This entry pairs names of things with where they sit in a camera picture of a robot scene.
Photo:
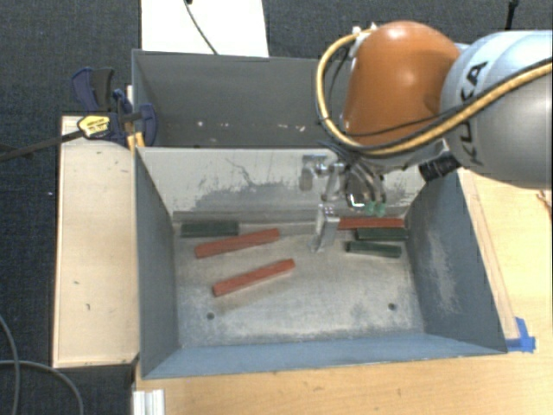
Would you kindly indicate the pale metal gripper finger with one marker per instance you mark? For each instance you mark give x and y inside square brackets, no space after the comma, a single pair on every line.
[332,229]
[316,236]

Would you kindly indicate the red-brown flat block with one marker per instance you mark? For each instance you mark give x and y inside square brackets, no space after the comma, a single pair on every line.
[371,223]
[237,243]
[254,278]

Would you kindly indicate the dark green flat block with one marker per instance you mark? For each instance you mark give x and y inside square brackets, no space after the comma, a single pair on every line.
[209,229]
[373,249]
[382,234]

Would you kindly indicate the grey metal bin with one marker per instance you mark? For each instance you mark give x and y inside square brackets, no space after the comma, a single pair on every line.
[302,305]

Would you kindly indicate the black cylinder on white bracket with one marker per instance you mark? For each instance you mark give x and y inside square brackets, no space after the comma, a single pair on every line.
[438,167]

